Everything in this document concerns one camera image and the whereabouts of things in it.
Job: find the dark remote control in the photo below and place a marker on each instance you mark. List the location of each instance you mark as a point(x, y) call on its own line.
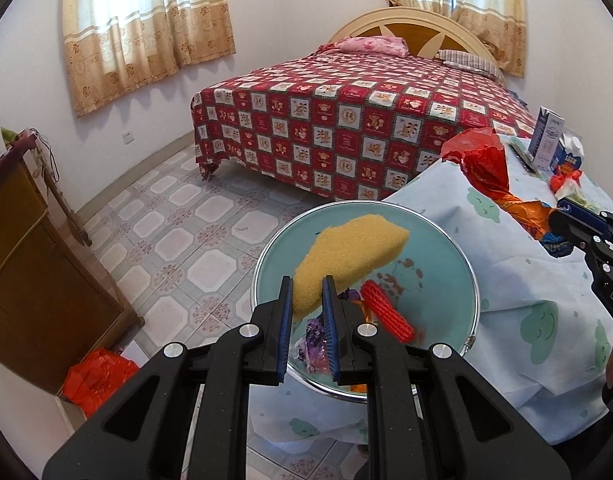
point(521, 154)

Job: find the blue drink carton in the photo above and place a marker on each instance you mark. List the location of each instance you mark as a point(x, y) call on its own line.
point(570, 155)

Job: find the brown wooden cabinet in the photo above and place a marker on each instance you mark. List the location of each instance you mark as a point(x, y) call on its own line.
point(31, 270)

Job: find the cream wooden bed headboard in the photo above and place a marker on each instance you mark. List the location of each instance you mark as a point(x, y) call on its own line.
point(416, 27)

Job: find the narrow beige curtain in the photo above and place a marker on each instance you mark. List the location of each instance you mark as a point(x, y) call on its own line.
point(481, 5)

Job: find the purple snack wrapper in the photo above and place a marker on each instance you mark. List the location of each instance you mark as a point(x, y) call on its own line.
point(316, 340)

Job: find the table with light blue cloth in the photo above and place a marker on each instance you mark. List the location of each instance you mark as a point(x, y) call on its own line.
point(511, 300)

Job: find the white and blue milk carton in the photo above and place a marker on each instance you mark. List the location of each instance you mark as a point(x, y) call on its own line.
point(546, 137)

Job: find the bed with red patterned cover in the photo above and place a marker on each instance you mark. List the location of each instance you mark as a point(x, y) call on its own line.
point(336, 110)

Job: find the wooden side table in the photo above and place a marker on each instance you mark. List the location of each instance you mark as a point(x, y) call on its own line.
point(56, 185)

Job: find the pink pillow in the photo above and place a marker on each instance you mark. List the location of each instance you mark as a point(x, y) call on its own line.
point(374, 45)

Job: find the small red plastic bag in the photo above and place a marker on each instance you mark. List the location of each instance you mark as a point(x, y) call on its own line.
point(561, 178)

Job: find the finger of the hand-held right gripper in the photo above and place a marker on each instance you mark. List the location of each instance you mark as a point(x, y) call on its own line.
point(586, 216)
point(571, 234)

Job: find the red foam net sleeve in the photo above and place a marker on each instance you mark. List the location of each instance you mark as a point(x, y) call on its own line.
point(386, 310)

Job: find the clear plastic bag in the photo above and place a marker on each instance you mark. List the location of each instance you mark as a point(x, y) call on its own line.
point(573, 192)

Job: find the dark red cloth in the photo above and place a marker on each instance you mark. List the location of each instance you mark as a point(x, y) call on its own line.
point(11, 152)

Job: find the white wall socket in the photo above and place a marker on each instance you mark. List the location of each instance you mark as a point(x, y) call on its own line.
point(129, 136)

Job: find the red orange foil wrapper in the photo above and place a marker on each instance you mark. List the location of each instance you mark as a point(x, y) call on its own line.
point(486, 160)

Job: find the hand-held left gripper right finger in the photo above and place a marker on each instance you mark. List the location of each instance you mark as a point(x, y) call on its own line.
point(331, 330)

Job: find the striped pillow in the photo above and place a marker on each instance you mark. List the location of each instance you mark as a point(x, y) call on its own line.
point(469, 59)

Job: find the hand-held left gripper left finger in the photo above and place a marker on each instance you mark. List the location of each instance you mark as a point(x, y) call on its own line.
point(285, 330)

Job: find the blue snack wrapper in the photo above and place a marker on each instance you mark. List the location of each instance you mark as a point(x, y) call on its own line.
point(556, 248)

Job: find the yellow sponge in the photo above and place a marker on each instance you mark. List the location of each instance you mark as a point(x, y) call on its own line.
point(351, 255)

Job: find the wide beige curtain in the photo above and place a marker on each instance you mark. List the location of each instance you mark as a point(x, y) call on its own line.
point(146, 25)

